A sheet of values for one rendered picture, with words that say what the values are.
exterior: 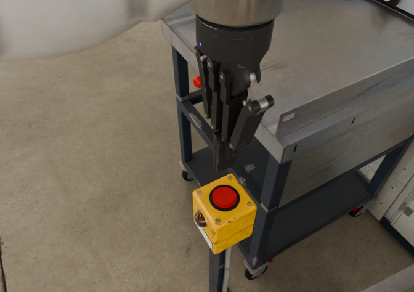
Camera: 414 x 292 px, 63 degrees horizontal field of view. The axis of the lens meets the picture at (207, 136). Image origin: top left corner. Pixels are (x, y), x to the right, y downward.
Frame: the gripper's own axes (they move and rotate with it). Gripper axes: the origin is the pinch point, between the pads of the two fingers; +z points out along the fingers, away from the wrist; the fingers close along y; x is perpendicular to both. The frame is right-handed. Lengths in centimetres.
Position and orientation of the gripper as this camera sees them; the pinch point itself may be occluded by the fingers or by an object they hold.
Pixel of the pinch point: (225, 150)
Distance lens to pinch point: 46.9
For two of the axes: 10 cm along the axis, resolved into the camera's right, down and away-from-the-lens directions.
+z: -0.1, 6.8, 7.3
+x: -8.7, 3.5, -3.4
